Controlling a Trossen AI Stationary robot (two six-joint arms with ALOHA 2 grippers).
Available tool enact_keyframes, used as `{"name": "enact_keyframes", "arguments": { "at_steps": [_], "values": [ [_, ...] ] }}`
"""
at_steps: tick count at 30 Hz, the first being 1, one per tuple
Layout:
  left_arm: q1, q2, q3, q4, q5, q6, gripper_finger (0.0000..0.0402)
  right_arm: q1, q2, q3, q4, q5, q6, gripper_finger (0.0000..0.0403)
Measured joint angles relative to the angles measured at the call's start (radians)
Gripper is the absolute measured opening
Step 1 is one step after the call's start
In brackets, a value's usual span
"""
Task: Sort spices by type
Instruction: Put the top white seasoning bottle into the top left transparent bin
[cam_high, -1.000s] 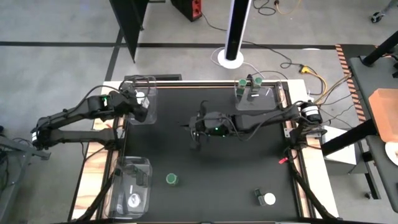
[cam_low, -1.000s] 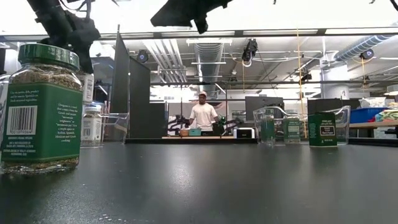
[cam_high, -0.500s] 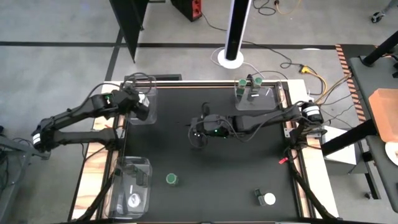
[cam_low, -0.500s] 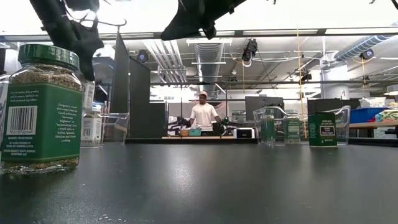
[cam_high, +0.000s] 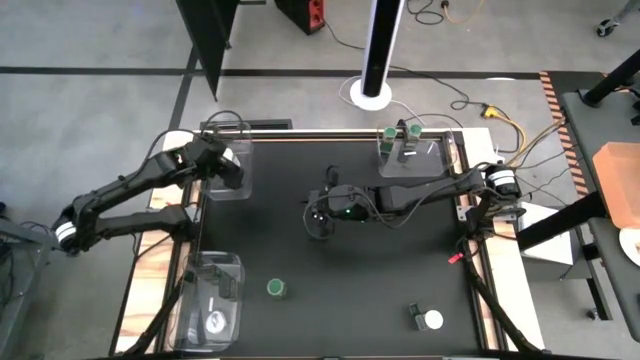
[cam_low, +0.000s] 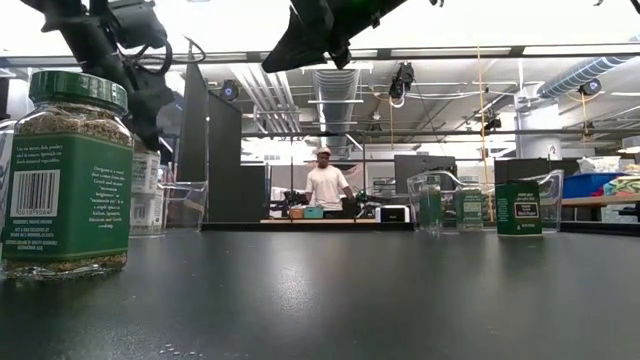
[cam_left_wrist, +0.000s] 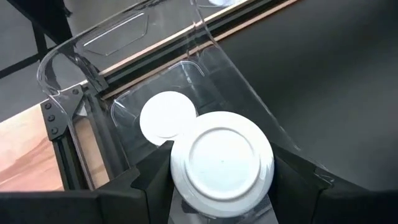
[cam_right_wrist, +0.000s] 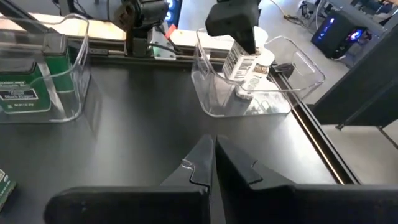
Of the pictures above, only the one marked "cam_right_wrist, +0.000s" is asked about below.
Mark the white-lid seasoning jar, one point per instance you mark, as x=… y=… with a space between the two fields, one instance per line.
x=264 y=62
x=237 y=65

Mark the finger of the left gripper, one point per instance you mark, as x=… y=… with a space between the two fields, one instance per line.
x=248 y=42

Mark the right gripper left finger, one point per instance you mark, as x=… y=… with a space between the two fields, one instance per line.
x=140 y=205

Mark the black computer case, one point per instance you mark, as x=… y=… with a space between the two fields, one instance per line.
x=335 y=37

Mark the black partition panel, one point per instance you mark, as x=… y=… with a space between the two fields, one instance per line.
x=357 y=87

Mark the clear plastic bin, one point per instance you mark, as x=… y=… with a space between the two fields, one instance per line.
x=81 y=81
x=217 y=102

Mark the red tag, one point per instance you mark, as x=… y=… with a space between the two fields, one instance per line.
x=171 y=31

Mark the green black pepper tin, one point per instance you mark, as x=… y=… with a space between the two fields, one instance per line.
x=60 y=71
x=6 y=193
x=25 y=102

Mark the black table frame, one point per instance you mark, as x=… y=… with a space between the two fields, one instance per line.
x=328 y=149

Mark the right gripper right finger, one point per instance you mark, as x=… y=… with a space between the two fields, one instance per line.
x=295 y=205

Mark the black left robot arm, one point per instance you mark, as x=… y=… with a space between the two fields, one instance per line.
x=140 y=18

